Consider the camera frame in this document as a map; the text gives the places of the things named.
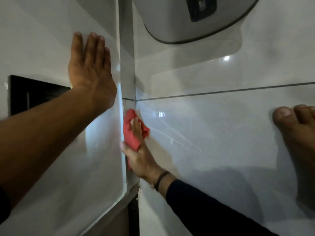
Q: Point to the person's left hand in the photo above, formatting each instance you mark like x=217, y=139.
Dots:
x=91, y=78

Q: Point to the person's right hand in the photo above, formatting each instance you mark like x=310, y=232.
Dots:
x=141, y=160

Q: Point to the person's left little finger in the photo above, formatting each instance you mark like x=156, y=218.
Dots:
x=107, y=60

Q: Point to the person's right thumb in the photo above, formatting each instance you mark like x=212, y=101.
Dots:
x=125, y=147

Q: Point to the person's left middle finger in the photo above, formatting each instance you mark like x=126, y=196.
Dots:
x=90, y=47

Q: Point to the red cleaning cloth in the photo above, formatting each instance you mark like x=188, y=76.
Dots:
x=129, y=136

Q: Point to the person's right forearm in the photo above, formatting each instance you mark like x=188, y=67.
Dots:
x=199, y=210

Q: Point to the person's left forearm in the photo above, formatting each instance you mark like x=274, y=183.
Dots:
x=37, y=140

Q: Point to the black wristband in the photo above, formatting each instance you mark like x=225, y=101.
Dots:
x=161, y=178

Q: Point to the grey waste bin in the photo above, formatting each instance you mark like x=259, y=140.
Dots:
x=172, y=19

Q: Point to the person's right foot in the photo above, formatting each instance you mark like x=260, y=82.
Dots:
x=300, y=140

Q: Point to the black wall recess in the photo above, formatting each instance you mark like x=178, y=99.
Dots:
x=27, y=92

